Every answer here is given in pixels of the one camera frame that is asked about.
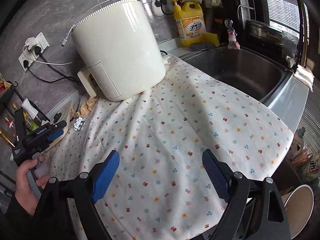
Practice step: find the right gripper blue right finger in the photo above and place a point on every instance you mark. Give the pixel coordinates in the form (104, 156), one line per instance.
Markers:
(217, 173)

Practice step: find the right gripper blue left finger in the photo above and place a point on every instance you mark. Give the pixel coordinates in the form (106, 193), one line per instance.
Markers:
(102, 174)

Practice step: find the grey blister trash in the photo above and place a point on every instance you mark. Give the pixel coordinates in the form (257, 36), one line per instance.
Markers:
(79, 123)

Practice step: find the brown paper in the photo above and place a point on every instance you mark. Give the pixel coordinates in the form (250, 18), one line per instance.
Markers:
(85, 108)

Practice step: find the white round trash bin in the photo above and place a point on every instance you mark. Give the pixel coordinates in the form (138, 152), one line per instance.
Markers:
(298, 205)

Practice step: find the person's left hand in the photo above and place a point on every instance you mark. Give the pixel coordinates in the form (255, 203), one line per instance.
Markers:
(24, 194)

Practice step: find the red cap oil bottle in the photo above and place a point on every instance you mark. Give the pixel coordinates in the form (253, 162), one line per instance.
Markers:
(11, 124)

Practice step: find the white top oil sprayer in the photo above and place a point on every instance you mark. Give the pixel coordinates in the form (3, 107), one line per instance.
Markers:
(35, 115)

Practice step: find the floral white tablecloth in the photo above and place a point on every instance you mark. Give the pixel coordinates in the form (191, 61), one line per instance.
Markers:
(161, 189)

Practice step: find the white laundry detergent bottle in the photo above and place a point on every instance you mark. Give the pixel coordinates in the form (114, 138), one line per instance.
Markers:
(296, 147)

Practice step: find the green white refill pouch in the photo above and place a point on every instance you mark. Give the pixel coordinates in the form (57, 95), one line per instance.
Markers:
(310, 170)

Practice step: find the stainless steel sink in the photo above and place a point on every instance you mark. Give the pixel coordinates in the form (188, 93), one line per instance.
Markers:
(252, 73)

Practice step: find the white folded rag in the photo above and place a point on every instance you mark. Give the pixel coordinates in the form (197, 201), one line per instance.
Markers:
(305, 75)

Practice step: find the pink small faucet bottle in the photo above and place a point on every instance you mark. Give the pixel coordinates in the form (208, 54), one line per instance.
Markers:
(232, 42)

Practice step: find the yellow dish soap jug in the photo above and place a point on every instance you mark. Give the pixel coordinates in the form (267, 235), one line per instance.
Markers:
(191, 25)

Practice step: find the black dish rack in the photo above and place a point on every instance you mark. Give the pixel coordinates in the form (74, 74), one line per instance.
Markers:
(277, 29)

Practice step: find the white wall power socket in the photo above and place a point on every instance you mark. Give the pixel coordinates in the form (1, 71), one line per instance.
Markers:
(28, 53)

